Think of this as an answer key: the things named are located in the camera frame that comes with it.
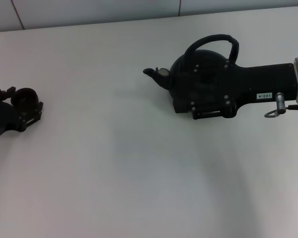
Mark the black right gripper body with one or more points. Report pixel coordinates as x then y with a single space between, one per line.
260 81

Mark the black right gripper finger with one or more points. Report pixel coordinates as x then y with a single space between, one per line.
208 68
182 106

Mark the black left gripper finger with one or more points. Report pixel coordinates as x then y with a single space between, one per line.
2 93
33 117

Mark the black round teapot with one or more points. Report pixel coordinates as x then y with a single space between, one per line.
186 81

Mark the black small teacup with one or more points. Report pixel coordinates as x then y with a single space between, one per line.
26 98

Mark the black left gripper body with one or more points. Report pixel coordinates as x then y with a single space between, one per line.
2 119

